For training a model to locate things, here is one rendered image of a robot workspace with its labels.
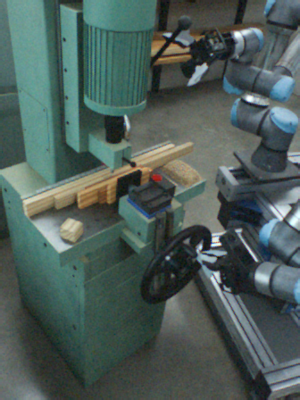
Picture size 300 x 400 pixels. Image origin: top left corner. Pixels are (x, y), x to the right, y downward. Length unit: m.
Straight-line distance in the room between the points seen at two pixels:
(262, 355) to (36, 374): 0.97
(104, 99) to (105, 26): 0.18
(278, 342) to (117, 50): 1.39
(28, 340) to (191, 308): 0.82
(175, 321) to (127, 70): 1.37
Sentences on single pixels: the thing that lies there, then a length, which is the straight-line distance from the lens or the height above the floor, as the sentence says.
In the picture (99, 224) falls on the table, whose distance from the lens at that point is 1.15.
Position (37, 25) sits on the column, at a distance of 1.20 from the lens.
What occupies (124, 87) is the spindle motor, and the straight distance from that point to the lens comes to 1.03.
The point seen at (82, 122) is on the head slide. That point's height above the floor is 1.11.
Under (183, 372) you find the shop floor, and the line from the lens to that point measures 1.92.
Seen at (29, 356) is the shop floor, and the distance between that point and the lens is 1.94.
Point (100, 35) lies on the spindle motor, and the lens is 1.00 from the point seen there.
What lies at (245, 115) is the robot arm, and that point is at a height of 1.01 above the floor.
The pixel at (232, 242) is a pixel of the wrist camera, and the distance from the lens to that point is 0.96.
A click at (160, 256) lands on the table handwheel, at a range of 1.05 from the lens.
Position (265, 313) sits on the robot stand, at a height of 0.21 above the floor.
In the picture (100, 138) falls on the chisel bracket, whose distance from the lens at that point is 1.21.
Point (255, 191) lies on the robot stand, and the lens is 1.70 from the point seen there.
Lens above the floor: 1.69
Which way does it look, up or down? 39 degrees down
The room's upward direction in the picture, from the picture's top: 8 degrees clockwise
